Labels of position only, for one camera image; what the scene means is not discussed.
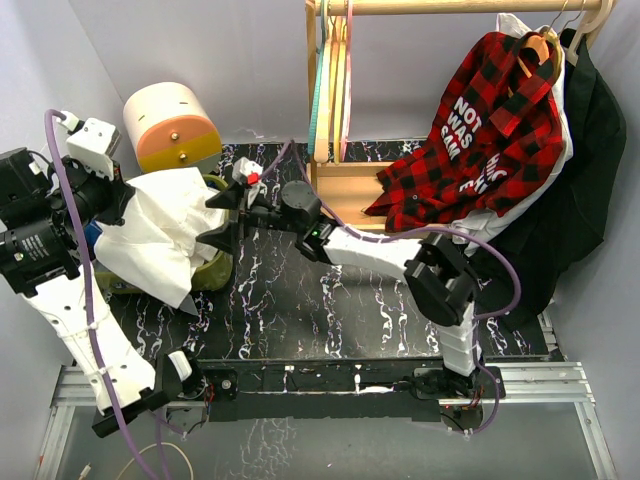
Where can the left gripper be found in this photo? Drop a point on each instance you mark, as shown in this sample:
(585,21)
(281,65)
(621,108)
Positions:
(116,191)

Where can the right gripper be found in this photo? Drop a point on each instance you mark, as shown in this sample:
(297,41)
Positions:
(233,199)

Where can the white shirt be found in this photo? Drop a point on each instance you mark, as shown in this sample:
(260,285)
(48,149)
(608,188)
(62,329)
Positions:
(160,230)

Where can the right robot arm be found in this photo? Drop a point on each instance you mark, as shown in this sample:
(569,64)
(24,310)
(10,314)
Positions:
(438,278)

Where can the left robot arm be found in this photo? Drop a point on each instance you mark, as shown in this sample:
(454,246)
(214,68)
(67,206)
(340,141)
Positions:
(40,261)

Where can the yellow hanger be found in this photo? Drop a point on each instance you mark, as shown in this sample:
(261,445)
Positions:
(330,109)

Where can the pink hanger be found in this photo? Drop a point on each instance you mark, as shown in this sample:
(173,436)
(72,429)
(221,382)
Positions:
(347,92)

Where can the red plaid shirt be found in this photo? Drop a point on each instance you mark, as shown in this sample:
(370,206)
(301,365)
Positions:
(421,188)

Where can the orange wooden hanger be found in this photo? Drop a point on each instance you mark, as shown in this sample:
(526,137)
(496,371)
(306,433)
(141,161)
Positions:
(539,49)

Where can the cream wooden hanger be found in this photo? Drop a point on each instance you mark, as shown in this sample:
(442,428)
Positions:
(588,29)

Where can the blue garment in basket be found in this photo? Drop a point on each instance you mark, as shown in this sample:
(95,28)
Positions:
(92,232)

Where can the olive green laundry basket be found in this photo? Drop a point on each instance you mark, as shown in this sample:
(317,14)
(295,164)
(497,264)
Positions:
(217,265)

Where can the round pastel drawer cabinet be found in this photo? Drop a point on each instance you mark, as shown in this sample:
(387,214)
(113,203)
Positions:
(169,129)

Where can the wooden clothes rack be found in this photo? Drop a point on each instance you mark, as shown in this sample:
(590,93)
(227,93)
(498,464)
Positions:
(348,187)

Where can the black garment on rack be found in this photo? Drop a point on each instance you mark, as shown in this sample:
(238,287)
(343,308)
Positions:
(568,221)

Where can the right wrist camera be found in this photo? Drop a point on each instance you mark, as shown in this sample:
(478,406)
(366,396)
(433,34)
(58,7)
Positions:
(248,172)

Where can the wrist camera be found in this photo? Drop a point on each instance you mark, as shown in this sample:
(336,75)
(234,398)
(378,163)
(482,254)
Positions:
(92,142)
(248,172)

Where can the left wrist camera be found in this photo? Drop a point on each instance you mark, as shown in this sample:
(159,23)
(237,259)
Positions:
(92,142)

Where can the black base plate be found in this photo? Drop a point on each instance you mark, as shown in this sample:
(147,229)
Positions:
(325,390)

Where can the aluminium frame rail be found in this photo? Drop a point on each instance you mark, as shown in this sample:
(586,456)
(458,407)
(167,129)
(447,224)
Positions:
(544,428)

